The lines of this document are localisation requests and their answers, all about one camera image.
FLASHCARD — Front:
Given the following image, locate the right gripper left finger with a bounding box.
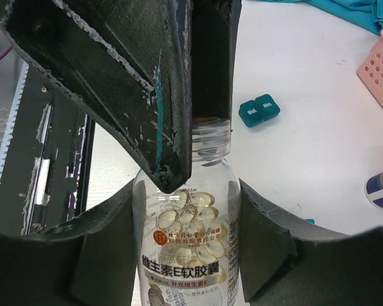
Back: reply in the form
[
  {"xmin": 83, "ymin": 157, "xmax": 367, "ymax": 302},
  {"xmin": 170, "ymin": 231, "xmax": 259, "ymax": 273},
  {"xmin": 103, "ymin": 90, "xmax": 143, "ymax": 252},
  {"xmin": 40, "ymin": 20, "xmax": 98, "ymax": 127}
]
[{"xmin": 0, "ymin": 184, "xmax": 137, "ymax": 305}]

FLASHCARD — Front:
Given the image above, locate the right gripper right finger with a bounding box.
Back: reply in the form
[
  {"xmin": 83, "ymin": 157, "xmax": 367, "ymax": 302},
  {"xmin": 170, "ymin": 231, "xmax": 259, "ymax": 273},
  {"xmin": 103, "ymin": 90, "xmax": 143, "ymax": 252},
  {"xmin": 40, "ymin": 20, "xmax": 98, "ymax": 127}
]
[{"xmin": 239, "ymin": 183, "xmax": 383, "ymax": 305}]

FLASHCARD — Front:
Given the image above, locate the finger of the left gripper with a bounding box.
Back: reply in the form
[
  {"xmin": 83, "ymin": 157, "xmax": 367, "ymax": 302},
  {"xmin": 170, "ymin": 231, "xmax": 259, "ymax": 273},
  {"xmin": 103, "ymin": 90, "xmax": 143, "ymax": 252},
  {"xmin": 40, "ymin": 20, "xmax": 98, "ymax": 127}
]
[
  {"xmin": 191, "ymin": 0, "xmax": 242, "ymax": 119},
  {"xmin": 0, "ymin": 1, "xmax": 192, "ymax": 193}
]

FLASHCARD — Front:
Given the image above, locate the clear vitamin pill bottle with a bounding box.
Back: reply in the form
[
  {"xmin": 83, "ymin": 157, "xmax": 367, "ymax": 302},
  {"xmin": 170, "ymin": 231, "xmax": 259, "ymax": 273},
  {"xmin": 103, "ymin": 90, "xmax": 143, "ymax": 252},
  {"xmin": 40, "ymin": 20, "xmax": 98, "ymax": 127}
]
[{"xmin": 132, "ymin": 118, "xmax": 241, "ymax": 305}]

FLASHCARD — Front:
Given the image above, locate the teal shirt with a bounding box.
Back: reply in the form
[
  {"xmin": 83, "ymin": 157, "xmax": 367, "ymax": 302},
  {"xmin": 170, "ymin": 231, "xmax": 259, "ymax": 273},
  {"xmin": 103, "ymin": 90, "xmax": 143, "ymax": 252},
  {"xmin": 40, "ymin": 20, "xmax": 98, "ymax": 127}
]
[{"xmin": 305, "ymin": 0, "xmax": 383, "ymax": 34}]

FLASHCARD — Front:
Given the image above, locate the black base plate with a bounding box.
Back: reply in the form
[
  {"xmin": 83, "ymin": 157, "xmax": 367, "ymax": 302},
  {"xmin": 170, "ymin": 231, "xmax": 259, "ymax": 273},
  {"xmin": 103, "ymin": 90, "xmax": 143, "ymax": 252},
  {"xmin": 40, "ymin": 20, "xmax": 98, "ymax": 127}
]
[{"xmin": 0, "ymin": 67, "xmax": 95, "ymax": 236}]

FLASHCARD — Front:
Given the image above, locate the white cable duct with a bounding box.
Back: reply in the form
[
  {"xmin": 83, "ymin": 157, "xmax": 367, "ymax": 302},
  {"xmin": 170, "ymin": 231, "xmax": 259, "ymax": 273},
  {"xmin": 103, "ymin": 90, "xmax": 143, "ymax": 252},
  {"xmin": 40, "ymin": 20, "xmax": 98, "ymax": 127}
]
[{"xmin": 0, "ymin": 62, "xmax": 29, "ymax": 181}]

